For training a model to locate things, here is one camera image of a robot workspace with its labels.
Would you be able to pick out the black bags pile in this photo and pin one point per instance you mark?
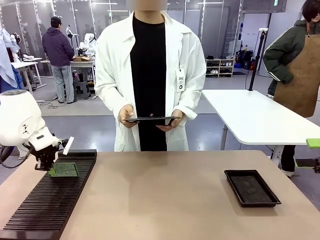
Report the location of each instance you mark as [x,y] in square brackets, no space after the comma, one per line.
[246,60]

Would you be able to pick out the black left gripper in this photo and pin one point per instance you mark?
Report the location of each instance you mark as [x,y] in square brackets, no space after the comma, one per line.
[46,156]

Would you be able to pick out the black slotted PCB rack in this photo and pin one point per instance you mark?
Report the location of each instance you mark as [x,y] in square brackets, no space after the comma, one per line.
[50,200]

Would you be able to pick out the black tripod pole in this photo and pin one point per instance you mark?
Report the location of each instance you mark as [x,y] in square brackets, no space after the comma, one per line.
[255,65]

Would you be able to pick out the person in brown apron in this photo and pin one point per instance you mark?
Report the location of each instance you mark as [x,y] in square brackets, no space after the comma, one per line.
[297,62]

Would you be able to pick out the green PCB board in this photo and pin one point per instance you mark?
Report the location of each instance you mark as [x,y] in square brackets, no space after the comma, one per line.
[65,170]

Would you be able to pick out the wooden shoe shelf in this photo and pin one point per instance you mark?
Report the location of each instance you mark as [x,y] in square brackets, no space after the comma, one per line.
[220,67]

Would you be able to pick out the grey background desk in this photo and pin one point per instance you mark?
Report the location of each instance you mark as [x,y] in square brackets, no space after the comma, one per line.
[82,65]

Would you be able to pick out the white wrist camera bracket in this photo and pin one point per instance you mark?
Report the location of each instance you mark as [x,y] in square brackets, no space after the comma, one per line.
[68,145]

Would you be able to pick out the person's right hand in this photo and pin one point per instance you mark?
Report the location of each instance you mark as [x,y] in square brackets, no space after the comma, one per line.
[125,115]

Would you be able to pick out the black step stool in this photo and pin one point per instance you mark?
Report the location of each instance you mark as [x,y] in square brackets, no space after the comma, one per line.
[81,88]

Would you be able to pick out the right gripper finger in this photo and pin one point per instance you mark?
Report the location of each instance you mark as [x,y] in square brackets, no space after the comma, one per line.
[313,143]
[306,163]

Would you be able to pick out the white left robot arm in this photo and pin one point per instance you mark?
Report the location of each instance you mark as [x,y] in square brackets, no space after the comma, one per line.
[17,117]

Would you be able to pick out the white table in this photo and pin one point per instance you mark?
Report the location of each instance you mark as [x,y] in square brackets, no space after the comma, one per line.
[257,115]

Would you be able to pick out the cardboard box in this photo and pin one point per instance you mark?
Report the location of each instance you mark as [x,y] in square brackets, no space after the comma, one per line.
[82,59]

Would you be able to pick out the white background desk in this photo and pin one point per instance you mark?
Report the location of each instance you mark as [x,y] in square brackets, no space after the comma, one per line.
[25,65]

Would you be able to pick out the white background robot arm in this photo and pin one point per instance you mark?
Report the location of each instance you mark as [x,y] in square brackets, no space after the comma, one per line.
[88,41]

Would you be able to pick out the person in blue shirt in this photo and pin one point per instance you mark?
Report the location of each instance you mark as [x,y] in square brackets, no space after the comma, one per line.
[6,62]

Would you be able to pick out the person's left hand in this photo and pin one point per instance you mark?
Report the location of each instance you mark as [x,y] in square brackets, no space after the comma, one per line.
[168,128]

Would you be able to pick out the white hanging badge tag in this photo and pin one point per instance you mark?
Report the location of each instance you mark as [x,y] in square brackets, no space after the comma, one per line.
[180,81]

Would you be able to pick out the person's right forearm white sleeve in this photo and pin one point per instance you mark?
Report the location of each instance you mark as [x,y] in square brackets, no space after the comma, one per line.
[107,100]

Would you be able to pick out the person in purple hoodie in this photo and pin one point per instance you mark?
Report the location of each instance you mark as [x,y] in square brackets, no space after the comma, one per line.
[58,50]

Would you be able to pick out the black plastic tray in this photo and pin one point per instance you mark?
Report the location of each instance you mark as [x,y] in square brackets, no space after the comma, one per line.
[251,188]

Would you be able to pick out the person's left forearm white sleeve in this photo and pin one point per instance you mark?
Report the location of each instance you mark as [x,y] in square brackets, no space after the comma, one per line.
[192,105]

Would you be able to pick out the person in white lab coat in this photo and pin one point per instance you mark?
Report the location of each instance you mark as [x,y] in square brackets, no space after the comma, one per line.
[150,75]

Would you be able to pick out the black clipboard with paper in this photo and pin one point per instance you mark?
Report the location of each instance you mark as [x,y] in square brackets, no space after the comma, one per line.
[152,120]

